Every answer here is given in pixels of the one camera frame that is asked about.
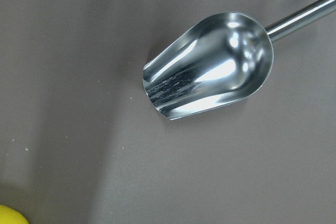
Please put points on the steel scoop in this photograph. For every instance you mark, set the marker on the steel scoop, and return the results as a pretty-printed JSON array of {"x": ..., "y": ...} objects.
[{"x": 223, "y": 59}]

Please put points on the yellow lemon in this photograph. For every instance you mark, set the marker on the yellow lemon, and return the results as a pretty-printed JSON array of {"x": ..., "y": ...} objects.
[{"x": 11, "y": 216}]

